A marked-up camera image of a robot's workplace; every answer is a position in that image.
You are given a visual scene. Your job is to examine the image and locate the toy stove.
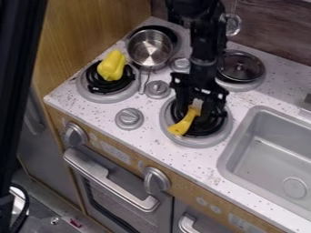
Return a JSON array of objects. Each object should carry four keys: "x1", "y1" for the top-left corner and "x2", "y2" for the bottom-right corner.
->
[{"x1": 75, "y1": 25, "x2": 267, "y2": 149}]

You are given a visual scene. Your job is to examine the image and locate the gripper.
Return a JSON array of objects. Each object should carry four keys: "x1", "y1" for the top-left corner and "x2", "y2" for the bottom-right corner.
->
[{"x1": 168, "y1": 71, "x2": 231, "y2": 121}]

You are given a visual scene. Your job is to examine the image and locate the silver lid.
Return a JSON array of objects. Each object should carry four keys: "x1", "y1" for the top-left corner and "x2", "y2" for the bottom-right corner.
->
[{"x1": 216, "y1": 49, "x2": 267, "y2": 84}]

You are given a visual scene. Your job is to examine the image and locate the toy sink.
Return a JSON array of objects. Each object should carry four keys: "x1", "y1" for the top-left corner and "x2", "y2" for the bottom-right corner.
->
[{"x1": 216, "y1": 105, "x2": 311, "y2": 221}]

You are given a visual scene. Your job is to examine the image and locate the yellow brush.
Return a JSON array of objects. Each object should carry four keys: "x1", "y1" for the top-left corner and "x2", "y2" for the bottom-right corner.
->
[{"x1": 166, "y1": 97, "x2": 205, "y2": 137}]

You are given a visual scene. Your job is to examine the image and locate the silver pot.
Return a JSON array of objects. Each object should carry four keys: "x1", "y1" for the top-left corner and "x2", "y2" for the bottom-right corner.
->
[{"x1": 125, "y1": 28, "x2": 176, "y2": 94}]

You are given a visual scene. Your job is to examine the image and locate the yellow toy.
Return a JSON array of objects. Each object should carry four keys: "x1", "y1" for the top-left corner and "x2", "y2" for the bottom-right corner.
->
[{"x1": 95, "y1": 48, "x2": 128, "y2": 82}]

